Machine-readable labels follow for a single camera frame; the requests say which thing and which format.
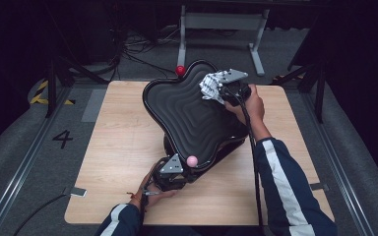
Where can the grey tape piece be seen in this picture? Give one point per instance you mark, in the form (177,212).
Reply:
(75,191)
(320,187)

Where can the person's right hand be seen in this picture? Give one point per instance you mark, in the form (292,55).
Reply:
(251,111)

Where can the person's left hand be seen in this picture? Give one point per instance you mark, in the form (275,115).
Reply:
(149,196)

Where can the yellow black floor tape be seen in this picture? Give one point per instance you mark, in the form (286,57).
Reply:
(39,98)

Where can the white patterned cloth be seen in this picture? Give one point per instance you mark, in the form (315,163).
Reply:
(210,87)

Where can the grey metal table frame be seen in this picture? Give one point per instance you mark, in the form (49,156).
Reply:
(223,21)

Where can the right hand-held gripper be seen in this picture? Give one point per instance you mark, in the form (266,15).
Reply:
(234,90)

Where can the black wavy tray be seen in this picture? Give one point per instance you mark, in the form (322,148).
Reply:
(187,118)

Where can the black metal stand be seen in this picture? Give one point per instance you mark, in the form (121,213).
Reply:
(320,91)

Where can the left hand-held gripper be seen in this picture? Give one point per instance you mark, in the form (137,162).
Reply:
(170,175)

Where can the metal floor rail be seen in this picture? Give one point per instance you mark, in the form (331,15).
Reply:
(342,177)
(19,170)

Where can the black tripod stand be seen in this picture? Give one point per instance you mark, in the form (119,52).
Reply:
(51,85)

